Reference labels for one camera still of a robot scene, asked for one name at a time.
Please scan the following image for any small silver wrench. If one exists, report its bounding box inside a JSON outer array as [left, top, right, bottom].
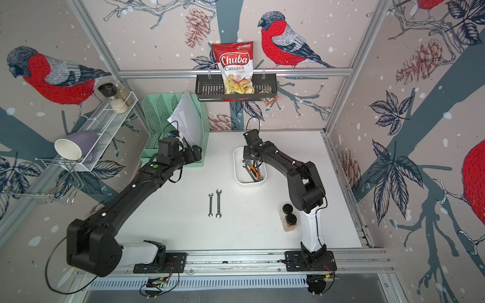
[[208, 193, 213, 217]]

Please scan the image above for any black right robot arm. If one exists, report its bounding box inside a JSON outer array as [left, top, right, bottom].
[[243, 130, 328, 261]]

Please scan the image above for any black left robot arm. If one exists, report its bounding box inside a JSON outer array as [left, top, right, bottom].
[[66, 137, 202, 277]]

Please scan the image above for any white plastic storage box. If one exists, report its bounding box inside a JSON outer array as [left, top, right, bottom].
[[233, 146, 267, 188]]

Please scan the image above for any white paper stack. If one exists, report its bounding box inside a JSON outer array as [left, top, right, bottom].
[[167, 91, 203, 147]]

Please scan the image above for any green plastic file organizer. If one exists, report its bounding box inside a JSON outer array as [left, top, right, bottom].
[[140, 93, 210, 168]]

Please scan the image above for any black lid spice jar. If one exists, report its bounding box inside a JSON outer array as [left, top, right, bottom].
[[98, 83, 128, 114], [279, 203, 294, 221]]

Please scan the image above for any spice jar brown powder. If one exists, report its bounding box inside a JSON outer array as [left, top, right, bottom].
[[282, 214, 298, 232]]

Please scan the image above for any clear glass jar on shelf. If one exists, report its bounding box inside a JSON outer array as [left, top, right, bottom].
[[114, 81, 133, 106]]

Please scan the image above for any red cassava chips bag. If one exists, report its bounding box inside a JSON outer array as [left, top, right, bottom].
[[212, 42, 255, 95]]

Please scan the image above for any purple white cup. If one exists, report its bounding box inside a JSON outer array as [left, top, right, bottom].
[[54, 131, 99, 161]]

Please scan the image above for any orange handled adjustable wrench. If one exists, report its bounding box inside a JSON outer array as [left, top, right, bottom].
[[243, 160, 263, 183]]

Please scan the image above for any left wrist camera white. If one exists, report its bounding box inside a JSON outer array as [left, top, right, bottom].
[[169, 130, 183, 141]]

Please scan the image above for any black wire wall basket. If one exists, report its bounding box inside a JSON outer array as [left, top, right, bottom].
[[195, 73, 277, 102]]

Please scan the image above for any white wire wall shelf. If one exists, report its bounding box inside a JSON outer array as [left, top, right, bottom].
[[71, 92, 138, 172]]

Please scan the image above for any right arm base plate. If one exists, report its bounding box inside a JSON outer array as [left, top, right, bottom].
[[284, 251, 337, 272]]

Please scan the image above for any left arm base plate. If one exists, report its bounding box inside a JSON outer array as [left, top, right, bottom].
[[133, 249, 188, 274]]

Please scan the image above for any wire cup holder rack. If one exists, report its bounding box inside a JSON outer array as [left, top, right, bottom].
[[1, 157, 87, 205]]

